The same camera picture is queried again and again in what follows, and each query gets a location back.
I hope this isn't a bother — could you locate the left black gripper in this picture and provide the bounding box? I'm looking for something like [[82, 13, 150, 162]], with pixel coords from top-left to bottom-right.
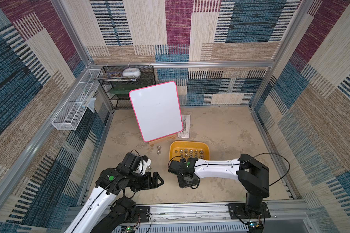
[[127, 170, 164, 191]]

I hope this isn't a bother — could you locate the yellow plastic storage box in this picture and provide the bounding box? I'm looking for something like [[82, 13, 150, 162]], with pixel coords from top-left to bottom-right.
[[169, 141, 211, 161]]

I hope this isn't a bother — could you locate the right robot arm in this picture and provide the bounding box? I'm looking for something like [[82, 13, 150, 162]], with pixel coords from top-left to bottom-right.
[[168, 152, 289, 220]]

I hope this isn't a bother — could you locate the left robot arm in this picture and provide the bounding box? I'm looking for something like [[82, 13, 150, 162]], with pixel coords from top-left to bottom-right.
[[66, 150, 164, 233]]

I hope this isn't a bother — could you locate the wooden whiteboard easel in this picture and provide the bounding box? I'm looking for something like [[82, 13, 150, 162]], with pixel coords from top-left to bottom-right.
[[148, 134, 177, 147]]

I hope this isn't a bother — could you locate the white ruler package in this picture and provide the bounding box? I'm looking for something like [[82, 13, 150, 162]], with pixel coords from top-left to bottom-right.
[[178, 115, 191, 138]]

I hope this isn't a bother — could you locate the pink framed whiteboard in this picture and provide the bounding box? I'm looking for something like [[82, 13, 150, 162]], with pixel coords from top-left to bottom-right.
[[129, 81, 183, 142]]

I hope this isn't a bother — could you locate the magazine on shelf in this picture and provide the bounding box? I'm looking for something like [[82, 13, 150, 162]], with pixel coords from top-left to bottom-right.
[[94, 72, 141, 82]]

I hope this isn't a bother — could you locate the white round device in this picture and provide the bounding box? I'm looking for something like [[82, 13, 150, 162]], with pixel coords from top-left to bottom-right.
[[122, 68, 141, 78]]

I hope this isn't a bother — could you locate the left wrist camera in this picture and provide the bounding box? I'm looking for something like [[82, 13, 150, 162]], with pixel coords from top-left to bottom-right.
[[136, 155, 151, 175]]

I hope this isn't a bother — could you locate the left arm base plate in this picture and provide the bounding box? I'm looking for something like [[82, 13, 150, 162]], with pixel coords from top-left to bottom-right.
[[125, 206, 150, 225]]

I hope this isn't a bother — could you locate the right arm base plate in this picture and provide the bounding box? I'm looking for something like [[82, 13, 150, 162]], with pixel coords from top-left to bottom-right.
[[227, 202, 271, 220]]

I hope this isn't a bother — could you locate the black wire shelf rack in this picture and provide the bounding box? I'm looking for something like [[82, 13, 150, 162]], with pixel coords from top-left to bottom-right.
[[97, 66, 156, 110]]

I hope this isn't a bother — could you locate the white wire wall basket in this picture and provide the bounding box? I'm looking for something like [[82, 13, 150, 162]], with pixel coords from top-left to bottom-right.
[[52, 70, 100, 131]]

